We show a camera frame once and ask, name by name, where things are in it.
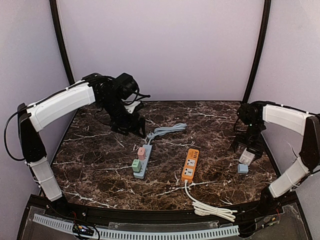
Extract white cube socket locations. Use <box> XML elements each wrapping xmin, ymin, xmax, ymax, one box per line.
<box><xmin>239</xmin><ymin>148</ymin><xmax>255</xmax><ymax>166</ymax></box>

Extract pink plug adapter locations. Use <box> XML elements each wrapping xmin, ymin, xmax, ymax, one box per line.
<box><xmin>137</xmin><ymin>147</ymin><xmax>147</xmax><ymax>161</ymax></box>

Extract light blue plug adapter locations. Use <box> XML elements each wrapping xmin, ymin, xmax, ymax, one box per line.
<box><xmin>237</xmin><ymin>163</ymin><xmax>249</xmax><ymax>174</ymax></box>

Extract blue power strip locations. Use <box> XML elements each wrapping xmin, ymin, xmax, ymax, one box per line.
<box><xmin>133</xmin><ymin>144</ymin><xmax>153</xmax><ymax>179</ymax></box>

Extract green plug adapter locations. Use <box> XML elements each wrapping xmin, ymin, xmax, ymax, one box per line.
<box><xmin>131</xmin><ymin>159</ymin><xmax>142</xmax><ymax>173</ymax></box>

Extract orange power strip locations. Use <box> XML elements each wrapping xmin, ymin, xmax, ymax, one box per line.
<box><xmin>181</xmin><ymin>148</ymin><xmax>200</xmax><ymax>183</ymax></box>

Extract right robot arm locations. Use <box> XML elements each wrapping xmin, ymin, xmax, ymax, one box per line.
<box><xmin>231</xmin><ymin>101</ymin><xmax>320</xmax><ymax>201</ymax></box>

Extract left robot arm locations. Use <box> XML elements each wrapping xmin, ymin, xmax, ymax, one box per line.
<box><xmin>18</xmin><ymin>73</ymin><xmax>149</xmax><ymax>202</ymax></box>

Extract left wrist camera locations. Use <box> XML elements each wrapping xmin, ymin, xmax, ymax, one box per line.
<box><xmin>114</xmin><ymin>73</ymin><xmax>151</xmax><ymax>114</ymax></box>

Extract white power strip cable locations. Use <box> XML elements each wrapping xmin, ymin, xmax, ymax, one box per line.
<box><xmin>184</xmin><ymin>180</ymin><xmax>238</xmax><ymax>223</ymax></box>

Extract black front table rail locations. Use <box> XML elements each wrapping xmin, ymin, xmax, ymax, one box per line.
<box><xmin>22</xmin><ymin>193</ymin><xmax>302</xmax><ymax>226</ymax></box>

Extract grey slotted cable duct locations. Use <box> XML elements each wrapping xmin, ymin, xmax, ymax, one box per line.
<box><xmin>32</xmin><ymin>214</ymin><xmax>240</xmax><ymax>240</ymax></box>

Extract left black frame post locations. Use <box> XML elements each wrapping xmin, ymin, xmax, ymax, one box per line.
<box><xmin>49</xmin><ymin>0</ymin><xmax>75</xmax><ymax>85</ymax></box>

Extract black frame post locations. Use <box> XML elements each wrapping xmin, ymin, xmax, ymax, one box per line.
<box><xmin>49</xmin><ymin>0</ymin><xmax>75</xmax><ymax>85</ymax></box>
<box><xmin>241</xmin><ymin>0</ymin><xmax>272</xmax><ymax>104</ymax></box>

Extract right black frame post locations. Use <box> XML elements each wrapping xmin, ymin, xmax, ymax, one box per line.
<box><xmin>241</xmin><ymin>0</ymin><xmax>272</xmax><ymax>104</ymax></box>

